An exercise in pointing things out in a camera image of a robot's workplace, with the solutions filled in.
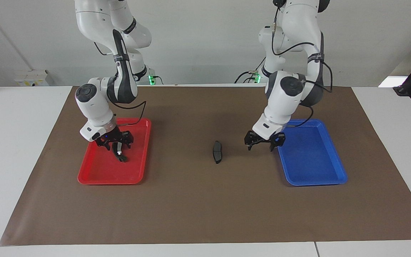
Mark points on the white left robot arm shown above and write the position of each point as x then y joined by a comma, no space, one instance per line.
284,96

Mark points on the brown table mat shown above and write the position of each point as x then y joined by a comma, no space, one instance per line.
205,207

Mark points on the blue plastic tray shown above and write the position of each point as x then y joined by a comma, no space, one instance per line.
312,157

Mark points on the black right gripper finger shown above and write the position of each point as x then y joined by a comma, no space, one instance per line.
116,150
124,151

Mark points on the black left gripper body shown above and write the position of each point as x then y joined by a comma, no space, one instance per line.
262,139

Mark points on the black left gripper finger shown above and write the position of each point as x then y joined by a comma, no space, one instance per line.
249,144
273,145

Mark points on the dark grey brake pad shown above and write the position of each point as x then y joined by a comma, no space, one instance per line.
217,151

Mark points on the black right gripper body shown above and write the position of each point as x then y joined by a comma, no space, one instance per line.
114,137

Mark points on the white wall socket box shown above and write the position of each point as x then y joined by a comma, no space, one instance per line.
32,77

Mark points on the red plastic tray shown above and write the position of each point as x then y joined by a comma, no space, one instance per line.
109,167

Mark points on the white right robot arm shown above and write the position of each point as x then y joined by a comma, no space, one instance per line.
95,103

